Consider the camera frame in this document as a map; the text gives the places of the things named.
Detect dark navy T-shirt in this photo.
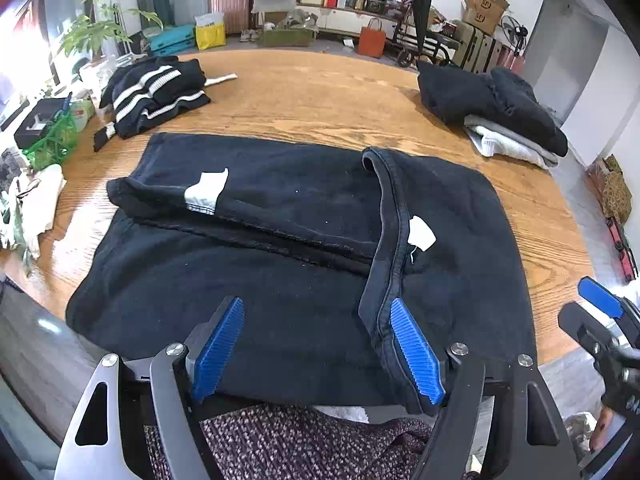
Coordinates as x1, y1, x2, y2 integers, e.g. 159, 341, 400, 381
65, 131, 539, 416

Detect person's speckled knit clothing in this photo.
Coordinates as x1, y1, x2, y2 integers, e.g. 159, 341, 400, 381
144, 404, 483, 480

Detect potted green plant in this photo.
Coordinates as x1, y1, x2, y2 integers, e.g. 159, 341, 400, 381
59, 0, 165, 61

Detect white plastic tub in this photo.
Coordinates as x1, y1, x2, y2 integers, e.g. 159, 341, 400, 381
70, 95, 97, 126

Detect teal plastic crate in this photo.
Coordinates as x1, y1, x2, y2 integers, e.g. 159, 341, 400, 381
149, 24, 197, 57

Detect grey mottled cloth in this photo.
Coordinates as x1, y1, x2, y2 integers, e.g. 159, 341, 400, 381
0, 147, 31, 196

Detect person's right hand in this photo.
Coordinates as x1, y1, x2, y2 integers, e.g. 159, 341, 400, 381
589, 405, 615, 455

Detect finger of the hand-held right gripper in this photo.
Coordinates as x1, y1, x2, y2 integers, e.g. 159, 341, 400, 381
557, 302, 636, 391
577, 276, 640, 342

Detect red floor tool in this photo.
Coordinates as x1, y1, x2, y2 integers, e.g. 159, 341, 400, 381
605, 217, 640, 282

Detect green cardboard box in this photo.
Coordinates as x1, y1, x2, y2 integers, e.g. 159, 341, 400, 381
262, 27, 316, 48

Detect orange paper bag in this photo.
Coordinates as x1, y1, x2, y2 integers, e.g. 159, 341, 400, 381
357, 17, 387, 58

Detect green plastic basket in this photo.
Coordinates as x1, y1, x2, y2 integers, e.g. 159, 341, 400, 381
22, 110, 81, 166

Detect olive suitcase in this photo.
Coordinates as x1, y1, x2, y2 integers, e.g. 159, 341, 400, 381
452, 20, 503, 73

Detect standing fan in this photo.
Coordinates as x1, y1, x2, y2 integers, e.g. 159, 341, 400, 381
500, 14, 530, 56

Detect low white cabinet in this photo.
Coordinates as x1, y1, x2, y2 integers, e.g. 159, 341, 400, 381
295, 2, 401, 38

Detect white plastic bag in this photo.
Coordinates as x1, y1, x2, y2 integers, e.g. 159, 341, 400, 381
15, 165, 66, 256

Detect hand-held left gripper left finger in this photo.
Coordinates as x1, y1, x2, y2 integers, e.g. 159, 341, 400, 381
52, 295, 247, 480

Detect grey suitcase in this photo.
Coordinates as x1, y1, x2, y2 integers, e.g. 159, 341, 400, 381
172, 0, 211, 28

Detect slim pink suitcase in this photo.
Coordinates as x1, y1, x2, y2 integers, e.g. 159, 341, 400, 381
500, 45, 526, 76

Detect black folding cart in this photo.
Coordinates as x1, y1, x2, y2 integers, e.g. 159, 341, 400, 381
391, 0, 461, 68

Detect green vegetable packets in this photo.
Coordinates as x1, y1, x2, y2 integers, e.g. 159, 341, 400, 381
0, 190, 26, 251

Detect black white-striped garment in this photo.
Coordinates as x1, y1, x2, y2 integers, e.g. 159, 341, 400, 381
92, 56, 240, 153

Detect black box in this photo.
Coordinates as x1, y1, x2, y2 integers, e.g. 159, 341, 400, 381
14, 97, 68, 150

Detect grey folded garment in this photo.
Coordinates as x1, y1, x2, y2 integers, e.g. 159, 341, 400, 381
465, 115, 560, 161

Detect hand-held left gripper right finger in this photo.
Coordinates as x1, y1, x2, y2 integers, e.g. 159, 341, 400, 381
390, 297, 582, 480

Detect yellow bag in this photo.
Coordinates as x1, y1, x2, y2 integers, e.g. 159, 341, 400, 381
194, 11, 227, 51

